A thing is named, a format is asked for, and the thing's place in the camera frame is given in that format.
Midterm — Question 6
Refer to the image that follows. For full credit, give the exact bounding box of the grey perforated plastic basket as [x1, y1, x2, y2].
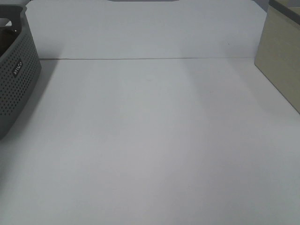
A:
[0, 4, 41, 138]

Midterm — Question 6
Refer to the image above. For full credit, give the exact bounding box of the beige fabric storage box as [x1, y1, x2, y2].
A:
[255, 0, 300, 101]

